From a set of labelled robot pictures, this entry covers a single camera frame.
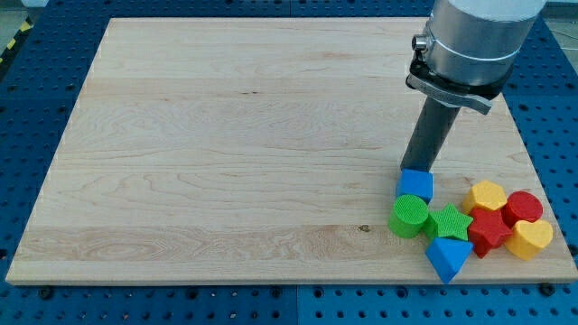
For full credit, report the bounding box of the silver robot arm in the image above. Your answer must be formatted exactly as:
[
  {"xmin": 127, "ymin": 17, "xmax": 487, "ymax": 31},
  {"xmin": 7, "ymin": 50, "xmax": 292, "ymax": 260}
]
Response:
[{"xmin": 406, "ymin": 0, "xmax": 545, "ymax": 115}]

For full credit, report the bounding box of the red cylinder block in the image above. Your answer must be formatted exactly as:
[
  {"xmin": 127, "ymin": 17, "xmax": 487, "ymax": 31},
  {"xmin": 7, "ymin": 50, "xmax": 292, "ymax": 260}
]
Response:
[{"xmin": 502, "ymin": 191, "xmax": 544, "ymax": 228}]

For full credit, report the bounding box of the green cylinder block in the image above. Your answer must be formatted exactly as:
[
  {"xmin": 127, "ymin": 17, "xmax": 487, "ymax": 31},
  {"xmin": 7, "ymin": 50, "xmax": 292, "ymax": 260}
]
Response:
[{"xmin": 388, "ymin": 194, "xmax": 429, "ymax": 238}]

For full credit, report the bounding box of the blue triangle block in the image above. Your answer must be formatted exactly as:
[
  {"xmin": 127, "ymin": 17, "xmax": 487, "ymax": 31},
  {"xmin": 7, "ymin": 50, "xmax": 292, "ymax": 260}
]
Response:
[{"xmin": 425, "ymin": 237, "xmax": 473, "ymax": 284}]

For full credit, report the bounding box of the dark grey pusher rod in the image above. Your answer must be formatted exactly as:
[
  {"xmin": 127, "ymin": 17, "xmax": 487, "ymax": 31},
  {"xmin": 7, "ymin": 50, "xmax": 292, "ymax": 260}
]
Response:
[{"xmin": 400, "ymin": 97, "xmax": 461, "ymax": 172}]

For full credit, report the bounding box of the light wooden board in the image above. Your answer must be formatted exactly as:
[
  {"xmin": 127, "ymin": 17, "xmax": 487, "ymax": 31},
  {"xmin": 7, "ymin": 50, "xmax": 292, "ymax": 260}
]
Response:
[{"xmin": 5, "ymin": 16, "xmax": 578, "ymax": 287}]

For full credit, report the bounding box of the blue cube block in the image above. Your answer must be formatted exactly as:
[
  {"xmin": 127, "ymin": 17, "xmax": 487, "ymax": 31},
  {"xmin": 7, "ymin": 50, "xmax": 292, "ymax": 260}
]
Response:
[{"xmin": 396, "ymin": 169, "xmax": 434, "ymax": 204}]

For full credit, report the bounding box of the green star block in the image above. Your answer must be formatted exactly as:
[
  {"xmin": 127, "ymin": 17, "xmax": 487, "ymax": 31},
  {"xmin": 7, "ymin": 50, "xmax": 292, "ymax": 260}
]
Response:
[{"xmin": 423, "ymin": 203, "xmax": 473, "ymax": 241}]

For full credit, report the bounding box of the yellow hexagon block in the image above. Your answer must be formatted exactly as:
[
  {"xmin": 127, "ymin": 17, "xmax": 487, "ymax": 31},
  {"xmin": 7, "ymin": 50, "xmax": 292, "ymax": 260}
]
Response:
[{"xmin": 461, "ymin": 180, "xmax": 508, "ymax": 214}]

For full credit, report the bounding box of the yellow heart block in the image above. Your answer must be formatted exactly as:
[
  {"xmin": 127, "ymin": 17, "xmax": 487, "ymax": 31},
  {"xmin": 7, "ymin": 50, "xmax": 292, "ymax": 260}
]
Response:
[{"xmin": 504, "ymin": 219, "xmax": 554, "ymax": 261}]

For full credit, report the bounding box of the red star block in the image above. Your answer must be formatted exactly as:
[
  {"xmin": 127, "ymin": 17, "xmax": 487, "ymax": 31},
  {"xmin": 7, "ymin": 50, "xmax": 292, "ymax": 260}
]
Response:
[{"xmin": 468, "ymin": 208, "xmax": 513, "ymax": 258}]

